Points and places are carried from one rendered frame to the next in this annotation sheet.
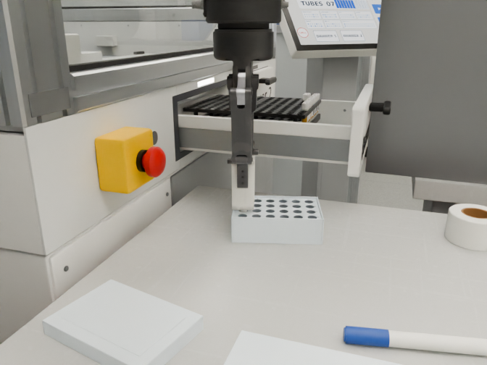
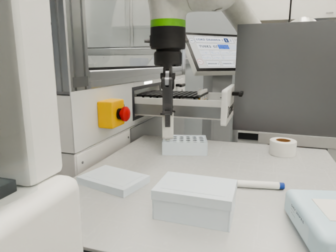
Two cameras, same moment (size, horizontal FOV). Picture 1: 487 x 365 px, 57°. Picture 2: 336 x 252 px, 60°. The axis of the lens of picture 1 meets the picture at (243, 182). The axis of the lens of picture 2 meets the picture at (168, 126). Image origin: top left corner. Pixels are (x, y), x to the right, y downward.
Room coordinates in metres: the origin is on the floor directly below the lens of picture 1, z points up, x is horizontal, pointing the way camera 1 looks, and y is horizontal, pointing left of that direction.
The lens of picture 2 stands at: (-0.21, 0.00, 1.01)
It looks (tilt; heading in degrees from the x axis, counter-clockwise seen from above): 12 degrees down; 0
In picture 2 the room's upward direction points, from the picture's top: straight up
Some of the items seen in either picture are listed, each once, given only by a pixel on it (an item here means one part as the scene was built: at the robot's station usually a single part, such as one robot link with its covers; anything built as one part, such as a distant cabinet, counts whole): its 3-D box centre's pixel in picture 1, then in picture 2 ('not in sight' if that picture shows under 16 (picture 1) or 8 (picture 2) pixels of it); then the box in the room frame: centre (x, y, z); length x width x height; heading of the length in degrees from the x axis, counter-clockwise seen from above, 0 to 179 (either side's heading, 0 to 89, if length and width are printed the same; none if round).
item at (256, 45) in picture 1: (243, 65); (168, 68); (0.59, 0.00, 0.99); 0.08 x 0.07 x 0.09; 177
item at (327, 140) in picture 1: (251, 122); (171, 102); (0.86, -0.02, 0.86); 0.40 x 0.26 x 0.06; 72
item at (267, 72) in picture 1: (256, 93); (174, 91); (1.19, -0.03, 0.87); 0.29 x 0.02 x 0.11; 162
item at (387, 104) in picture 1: (380, 107); (237, 93); (0.79, -0.24, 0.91); 0.07 x 0.04 x 0.01; 162
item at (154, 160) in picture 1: (151, 161); (123, 113); (0.56, 0.12, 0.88); 0.04 x 0.03 x 0.04; 162
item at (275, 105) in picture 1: (255, 119); (174, 101); (0.86, -0.02, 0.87); 0.22 x 0.18 x 0.06; 72
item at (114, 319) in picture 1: (124, 324); (113, 179); (0.37, 0.12, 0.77); 0.13 x 0.09 x 0.02; 58
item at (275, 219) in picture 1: (276, 218); (184, 144); (0.59, -0.05, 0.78); 0.12 x 0.08 x 0.04; 87
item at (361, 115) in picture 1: (362, 124); (229, 102); (0.80, -0.21, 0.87); 0.29 x 0.02 x 0.11; 162
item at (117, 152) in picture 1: (128, 158); (112, 113); (0.57, 0.15, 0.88); 0.07 x 0.05 x 0.07; 162
